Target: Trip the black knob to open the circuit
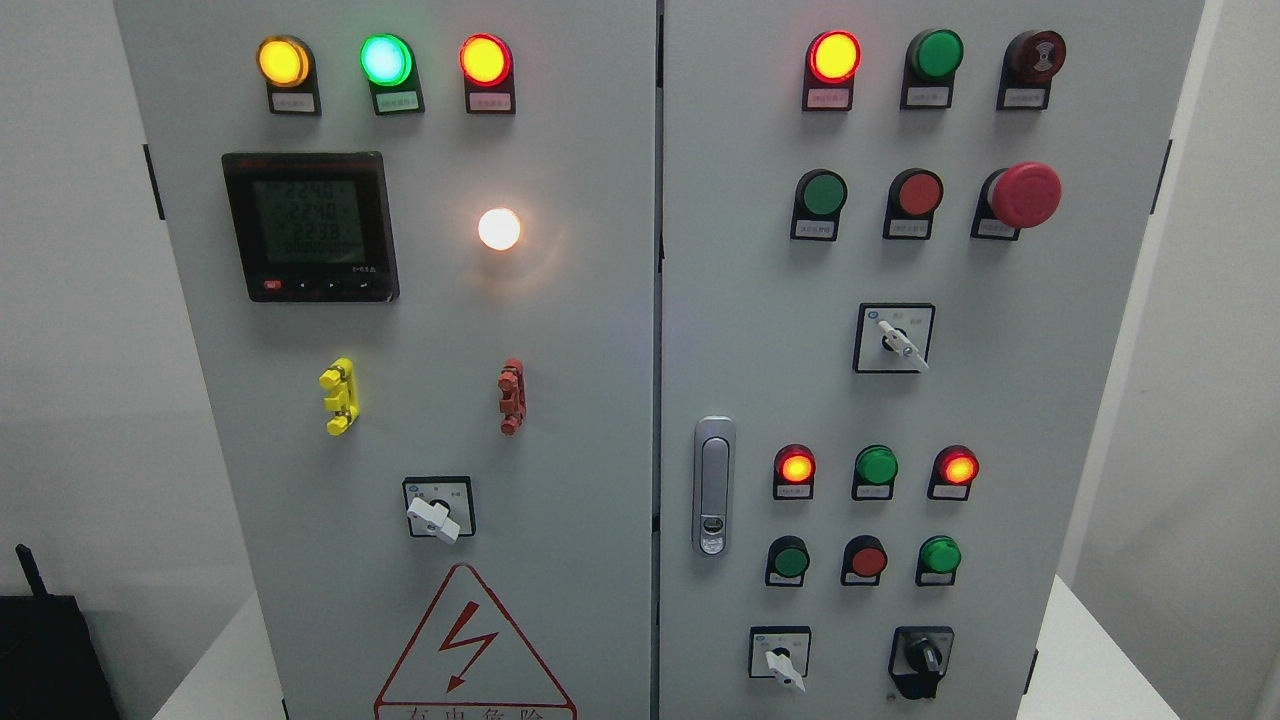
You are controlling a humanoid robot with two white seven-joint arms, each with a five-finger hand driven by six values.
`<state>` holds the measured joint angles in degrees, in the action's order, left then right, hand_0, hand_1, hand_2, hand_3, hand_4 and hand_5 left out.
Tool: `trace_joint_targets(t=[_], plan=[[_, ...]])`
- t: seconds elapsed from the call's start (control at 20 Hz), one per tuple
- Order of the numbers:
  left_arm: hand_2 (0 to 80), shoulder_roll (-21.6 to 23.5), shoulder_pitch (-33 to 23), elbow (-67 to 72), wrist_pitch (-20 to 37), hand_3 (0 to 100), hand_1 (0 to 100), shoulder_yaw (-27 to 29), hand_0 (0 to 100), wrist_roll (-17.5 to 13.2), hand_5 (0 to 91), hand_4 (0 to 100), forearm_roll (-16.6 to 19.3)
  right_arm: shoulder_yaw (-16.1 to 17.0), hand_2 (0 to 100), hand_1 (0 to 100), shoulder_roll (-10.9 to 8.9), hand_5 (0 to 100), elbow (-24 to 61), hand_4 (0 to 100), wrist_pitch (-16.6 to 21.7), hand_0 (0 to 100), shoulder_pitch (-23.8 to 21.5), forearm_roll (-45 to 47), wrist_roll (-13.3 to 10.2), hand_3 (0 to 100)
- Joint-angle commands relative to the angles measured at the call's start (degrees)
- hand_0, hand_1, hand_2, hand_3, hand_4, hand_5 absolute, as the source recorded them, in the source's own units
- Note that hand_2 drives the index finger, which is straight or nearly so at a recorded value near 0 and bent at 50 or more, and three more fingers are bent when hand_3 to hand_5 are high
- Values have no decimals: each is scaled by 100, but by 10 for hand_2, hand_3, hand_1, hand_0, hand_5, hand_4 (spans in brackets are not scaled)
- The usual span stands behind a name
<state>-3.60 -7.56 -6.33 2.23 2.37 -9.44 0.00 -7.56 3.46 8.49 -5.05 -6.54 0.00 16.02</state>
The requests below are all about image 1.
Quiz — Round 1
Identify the black knob selector switch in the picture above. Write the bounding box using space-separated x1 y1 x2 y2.
888 626 955 700

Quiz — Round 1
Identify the white selector switch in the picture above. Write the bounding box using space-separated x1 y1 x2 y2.
852 304 936 374
748 625 812 694

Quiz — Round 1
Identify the left grey cabinet door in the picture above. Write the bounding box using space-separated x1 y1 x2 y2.
115 1 658 719

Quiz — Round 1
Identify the red indicator light top right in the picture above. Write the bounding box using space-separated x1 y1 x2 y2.
803 29 861 111

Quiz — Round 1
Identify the white selector switch upper right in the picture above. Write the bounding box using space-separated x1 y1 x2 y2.
852 304 936 374

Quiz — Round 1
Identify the grey cabinet door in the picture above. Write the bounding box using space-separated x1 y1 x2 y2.
115 1 658 719
654 1 1204 719

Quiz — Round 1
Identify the green lit indicator light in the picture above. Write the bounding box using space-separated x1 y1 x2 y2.
358 33 425 117

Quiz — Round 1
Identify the white selector switch left door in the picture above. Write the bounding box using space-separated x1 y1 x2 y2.
402 477 476 544

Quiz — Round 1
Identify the green illuminated button lower right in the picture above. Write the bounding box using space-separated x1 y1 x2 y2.
915 536 963 587

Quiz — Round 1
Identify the red lit indicator lower left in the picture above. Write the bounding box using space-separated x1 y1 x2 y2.
772 445 817 500

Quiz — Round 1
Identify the red indicator lower right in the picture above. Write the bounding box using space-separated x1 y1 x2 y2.
927 445 980 501

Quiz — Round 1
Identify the green indicator lower middle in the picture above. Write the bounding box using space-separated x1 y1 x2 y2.
851 445 899 501

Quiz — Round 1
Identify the dark red buzzer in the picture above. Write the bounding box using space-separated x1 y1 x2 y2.
996 29 1068 111

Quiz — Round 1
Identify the red emergency stop mushroom button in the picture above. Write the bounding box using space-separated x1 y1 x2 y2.
970 161 1062 241

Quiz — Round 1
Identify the red push button upper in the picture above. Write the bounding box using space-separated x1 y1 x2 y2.
882 167 945 240

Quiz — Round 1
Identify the red electric hazard warning sticker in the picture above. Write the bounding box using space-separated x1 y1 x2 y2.
372 562 579 719

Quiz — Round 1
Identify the red terminal clamp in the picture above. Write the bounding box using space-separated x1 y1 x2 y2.
497 357 527 436

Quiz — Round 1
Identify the green push button upper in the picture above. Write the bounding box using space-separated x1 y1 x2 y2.
790 168 849 242

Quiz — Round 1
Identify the silver cabinet door handle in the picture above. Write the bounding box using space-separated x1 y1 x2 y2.
692 416 736 557

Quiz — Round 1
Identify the yellow indicator light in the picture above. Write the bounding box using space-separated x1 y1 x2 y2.
256 35 323 117

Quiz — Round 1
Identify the green indicator light top right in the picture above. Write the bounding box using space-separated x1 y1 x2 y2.
900 28 965 111

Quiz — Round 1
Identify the yellow terminal clamp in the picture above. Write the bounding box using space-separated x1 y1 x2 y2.
317 356 360 437

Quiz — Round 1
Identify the red push button lower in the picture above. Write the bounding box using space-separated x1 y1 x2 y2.
840 534 888 585

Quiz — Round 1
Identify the green push button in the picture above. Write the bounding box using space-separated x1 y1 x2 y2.
790 168 849 242
764 536 812 587

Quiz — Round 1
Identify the red push button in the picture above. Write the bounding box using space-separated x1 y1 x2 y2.
882 167 945 240
840 534 888 585

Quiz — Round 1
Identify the black device with antenna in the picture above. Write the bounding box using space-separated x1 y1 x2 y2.
1 544 120 719

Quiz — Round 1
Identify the green push button lower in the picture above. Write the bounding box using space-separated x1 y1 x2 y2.
764 536 812 587

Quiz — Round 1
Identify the red indicator light left door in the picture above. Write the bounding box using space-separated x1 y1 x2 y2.
460 33 516 114

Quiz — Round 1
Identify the white lit indicator lamp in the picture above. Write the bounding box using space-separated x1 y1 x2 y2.
477 208 522 252

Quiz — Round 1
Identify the black digital power meter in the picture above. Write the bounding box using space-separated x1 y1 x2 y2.
221 151 399 304

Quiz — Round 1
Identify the right grey cabinet door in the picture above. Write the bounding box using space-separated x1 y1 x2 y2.
654 1 1204 719

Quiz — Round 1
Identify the white selector switch bottom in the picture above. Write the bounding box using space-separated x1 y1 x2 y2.
748 625 812 694

